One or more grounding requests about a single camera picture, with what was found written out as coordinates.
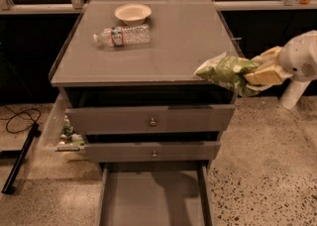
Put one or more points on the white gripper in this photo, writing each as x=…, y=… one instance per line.
x=297, y=58

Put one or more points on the green jalapeno chip bag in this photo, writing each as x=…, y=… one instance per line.
x=228, y=72

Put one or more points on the grey top drawer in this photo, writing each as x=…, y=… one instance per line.
x=150, y=119

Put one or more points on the grey drawer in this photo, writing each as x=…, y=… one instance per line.
x=155, y=194
x=150, y=119
x=152, y=152

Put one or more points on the grey middle drawer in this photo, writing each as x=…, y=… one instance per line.
x=152, y=152

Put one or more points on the grey drawer cabinet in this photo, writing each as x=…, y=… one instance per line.
x=184, y=33

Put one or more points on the grey bottom drawer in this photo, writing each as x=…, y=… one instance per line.
x=155, y=194

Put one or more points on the white paper bowl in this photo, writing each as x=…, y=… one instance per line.
x=133, y=14

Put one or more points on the clear plastic water bottle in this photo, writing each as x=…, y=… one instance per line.
x=123, y=35

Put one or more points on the clear plastic storage bin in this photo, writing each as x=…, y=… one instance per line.
x=55, y=136

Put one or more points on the white cylindrical post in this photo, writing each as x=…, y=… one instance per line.
x=292, y=93

